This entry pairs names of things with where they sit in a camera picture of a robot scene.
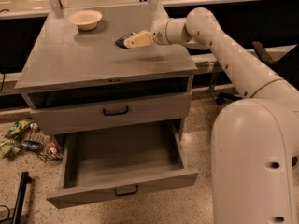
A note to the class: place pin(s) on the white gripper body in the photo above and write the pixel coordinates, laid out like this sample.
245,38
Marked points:
158,34

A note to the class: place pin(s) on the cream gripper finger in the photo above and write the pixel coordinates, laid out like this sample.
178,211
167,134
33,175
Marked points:
141,39

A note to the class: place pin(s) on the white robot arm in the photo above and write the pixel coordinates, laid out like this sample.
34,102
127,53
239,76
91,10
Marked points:
255,138

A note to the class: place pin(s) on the grey drawer cabinet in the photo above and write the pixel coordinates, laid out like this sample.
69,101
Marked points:
70,67

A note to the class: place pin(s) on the grey closed upper drawer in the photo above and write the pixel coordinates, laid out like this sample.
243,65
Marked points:
87,117

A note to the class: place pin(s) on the grey open lower drawer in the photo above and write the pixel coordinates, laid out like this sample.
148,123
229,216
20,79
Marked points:
95,162

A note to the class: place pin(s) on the white paper bowl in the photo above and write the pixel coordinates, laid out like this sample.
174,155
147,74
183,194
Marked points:
85,20

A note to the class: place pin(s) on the black office chair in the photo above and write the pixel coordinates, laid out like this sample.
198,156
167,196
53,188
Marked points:
287,67

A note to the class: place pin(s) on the red white can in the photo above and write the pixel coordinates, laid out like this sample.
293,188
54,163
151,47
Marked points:
51,149

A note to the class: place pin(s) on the green chip bag upper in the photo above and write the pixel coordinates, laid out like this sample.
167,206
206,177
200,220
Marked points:
18,128

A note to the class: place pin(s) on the green chip bag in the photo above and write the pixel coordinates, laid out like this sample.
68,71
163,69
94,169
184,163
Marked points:
18,128
10,148

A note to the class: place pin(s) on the blue snack bag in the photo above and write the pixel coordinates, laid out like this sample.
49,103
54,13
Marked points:
31,145

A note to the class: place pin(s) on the green chip bag lower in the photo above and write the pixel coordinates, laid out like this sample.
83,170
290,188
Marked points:
10,148

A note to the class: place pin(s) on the black stand base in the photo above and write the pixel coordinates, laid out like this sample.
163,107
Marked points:
13,215

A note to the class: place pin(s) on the black drawer handle upper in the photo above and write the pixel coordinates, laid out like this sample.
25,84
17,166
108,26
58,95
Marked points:
117,112

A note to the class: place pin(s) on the black drawer handle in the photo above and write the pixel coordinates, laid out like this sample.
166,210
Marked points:
117,112
126,191

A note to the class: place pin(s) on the black drawer handle lower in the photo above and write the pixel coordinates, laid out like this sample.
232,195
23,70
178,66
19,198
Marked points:
126,191

